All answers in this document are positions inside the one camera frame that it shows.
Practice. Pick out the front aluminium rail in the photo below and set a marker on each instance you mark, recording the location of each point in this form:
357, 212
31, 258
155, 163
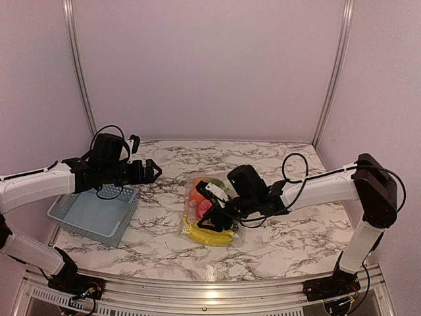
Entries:
125, 295

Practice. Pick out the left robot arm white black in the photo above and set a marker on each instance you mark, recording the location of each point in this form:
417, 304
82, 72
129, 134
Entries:
109, 160

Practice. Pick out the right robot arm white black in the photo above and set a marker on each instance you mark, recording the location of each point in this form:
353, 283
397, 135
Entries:
364, 183

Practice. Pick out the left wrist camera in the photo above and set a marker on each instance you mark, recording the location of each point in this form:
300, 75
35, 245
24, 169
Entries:
130, 148

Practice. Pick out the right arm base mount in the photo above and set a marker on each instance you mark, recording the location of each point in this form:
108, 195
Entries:
339, 283

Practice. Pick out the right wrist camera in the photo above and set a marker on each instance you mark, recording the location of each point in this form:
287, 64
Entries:
218, 194

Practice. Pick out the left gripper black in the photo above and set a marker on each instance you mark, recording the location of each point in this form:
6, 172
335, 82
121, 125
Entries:
139, 178

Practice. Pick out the fake orange fruit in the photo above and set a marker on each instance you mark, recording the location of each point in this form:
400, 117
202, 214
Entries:
195, 198

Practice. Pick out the light blue plastic basket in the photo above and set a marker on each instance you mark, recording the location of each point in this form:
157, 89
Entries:
102, 215

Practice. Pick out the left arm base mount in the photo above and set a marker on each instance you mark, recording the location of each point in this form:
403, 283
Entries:
70, 281

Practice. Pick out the clear zip top bag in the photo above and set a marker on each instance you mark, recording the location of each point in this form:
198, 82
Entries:
239, 231

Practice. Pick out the left aluminium frame post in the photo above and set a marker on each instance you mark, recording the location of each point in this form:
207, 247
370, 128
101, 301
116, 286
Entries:
70, 23

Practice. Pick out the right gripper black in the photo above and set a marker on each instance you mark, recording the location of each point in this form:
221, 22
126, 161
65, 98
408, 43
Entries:
217, 215

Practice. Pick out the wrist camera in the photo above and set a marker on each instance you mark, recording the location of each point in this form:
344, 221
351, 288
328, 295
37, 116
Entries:
130, 148
218, 194

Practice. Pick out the right aluminium frame post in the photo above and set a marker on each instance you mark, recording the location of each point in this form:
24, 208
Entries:
339, 59

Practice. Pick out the pink red fake fruit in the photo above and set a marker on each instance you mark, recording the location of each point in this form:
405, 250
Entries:
198, 209

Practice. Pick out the yellow fake banana bunch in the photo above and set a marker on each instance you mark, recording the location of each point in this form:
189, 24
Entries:
207, 237

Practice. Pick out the aluminium frame post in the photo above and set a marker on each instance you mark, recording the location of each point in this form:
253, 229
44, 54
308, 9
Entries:
339, 59
70, 23

